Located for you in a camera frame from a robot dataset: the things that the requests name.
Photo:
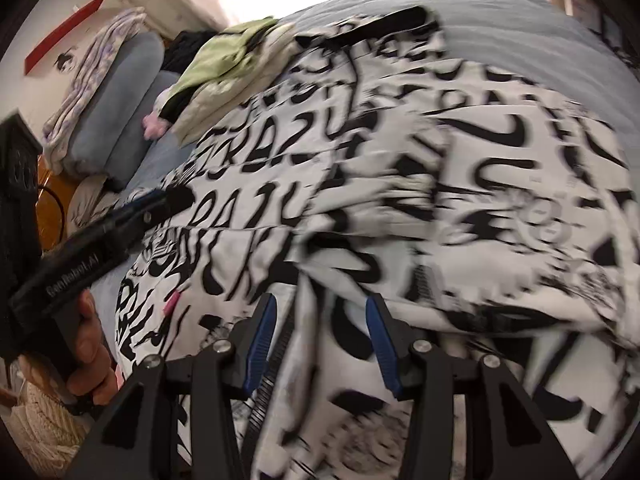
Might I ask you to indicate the red wall shelf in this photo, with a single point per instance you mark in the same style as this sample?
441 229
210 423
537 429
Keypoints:
57 34

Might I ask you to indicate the folded blue quilt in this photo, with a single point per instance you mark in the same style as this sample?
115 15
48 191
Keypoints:
108 138

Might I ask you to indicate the black clothing pile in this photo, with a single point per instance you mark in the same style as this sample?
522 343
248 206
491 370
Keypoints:
182 50

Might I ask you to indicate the black white graffiti print jacket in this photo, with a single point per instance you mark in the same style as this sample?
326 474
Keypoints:
322 411

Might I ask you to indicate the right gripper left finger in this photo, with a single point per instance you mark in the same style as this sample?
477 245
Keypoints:
137 435

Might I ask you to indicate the person left hand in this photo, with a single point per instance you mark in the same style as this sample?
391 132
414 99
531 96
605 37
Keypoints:
94 375

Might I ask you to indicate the Hello Kitty plush toy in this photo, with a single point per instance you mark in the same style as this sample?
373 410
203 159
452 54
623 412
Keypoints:
155 127

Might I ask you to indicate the folded purple floral blanket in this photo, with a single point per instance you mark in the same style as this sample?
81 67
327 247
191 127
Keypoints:
90 73

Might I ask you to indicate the folded light green garment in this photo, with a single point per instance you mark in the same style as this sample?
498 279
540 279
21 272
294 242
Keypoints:
230 54

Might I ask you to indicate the blue bed cover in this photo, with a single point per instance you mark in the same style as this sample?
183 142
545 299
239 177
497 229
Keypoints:
500 20

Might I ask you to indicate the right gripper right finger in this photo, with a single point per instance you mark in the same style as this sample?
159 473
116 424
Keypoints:
506 435

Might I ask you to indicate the folded cream puffer jacket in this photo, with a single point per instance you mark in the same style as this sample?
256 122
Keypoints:
214 101

